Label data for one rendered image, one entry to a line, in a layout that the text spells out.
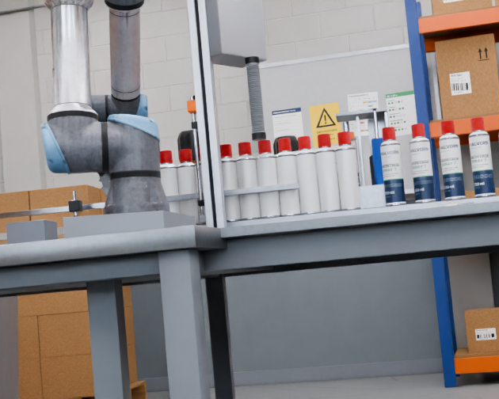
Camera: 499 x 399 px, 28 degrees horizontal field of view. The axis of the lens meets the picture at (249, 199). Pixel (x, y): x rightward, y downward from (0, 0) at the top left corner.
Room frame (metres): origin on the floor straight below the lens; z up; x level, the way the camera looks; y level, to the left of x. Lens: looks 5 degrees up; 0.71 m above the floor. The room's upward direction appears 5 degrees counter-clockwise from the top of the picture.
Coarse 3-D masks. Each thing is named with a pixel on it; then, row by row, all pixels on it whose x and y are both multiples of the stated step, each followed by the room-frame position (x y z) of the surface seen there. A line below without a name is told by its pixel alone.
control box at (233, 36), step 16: (208, 0) 2.43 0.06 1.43; (224, 0) 2.42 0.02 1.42; (240, 0) 2.47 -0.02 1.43; (256, 0) 2.51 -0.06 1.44; (208, 16) 2.43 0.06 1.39; (224, 16) 2.42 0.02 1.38; (240, 16) 2.46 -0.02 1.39; (256, 16) 2.51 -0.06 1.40; (208, 32) 2.43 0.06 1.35; (224, 32) 2.42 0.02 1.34; (240, 32) 2.46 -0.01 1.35; (256, 32) 2.51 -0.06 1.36; (224, 48) 2.41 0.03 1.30; (240, 48) 2.46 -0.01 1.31; (256, 48) 2.50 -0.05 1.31; (224, 64) 2.53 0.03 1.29; (240, 64) 2.54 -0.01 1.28
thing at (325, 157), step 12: (324, 144) 2.54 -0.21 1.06; (324, 156) 2.54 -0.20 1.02; (324, 168) 2.54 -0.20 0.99; (336, 168) 2.55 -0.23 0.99; (324, 180) 2.54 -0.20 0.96; (336, 180) 2.54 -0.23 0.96; (324, 192) 2.54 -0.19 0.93; (336, 192) 2.54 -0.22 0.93; (324, 204) 2.54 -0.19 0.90; (336, 204) 2.54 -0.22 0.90
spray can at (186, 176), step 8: (184, 152) 2.60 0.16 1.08; (184, 160) 2.60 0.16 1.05; (184, 168) 2.59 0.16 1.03; (192, 168) 2.59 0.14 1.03; (184, 176) 2.59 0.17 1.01; (192, 176) 2.59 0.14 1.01; (184, 184) 2.59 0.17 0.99; (192, 184) 2.59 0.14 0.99; (184, 192) 2.59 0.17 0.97; (192, 192) 2.59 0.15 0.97; (184, 200) 2.59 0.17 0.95; (192, 200) 2.59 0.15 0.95; (184, 208) 2.59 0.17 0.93; (192, 208) 2.59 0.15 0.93
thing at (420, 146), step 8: (416, 128) 2.52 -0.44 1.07; (424, 128) 2.52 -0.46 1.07; (416, 136) 2.52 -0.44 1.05; (424, 136) 2.52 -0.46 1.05; (416, 144) 2.51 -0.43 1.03; (424, 144) 2.51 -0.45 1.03; (416, 152) 2.51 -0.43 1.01; (424, 152) 2.51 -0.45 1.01; (416, 160) 2.51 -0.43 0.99; (424, 160) 2.50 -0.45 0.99; (416, 168) 2.51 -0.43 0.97; (424, 168) 2.50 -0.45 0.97; (416, 176) 2.51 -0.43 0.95; (424, 176) 2.50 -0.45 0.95; (432, 176) 2.52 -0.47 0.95; (416, 184) 2.52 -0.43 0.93; (424, 184) 2.51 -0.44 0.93; (432, 184) 2.51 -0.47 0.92; (416, 192) 2.52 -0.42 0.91; (424, 192) 2.51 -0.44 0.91; (432, 192) 2.51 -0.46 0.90; (416, 200) 2.52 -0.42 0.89; (424, 200) 2.51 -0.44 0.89; (432, 200) 2.51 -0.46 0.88
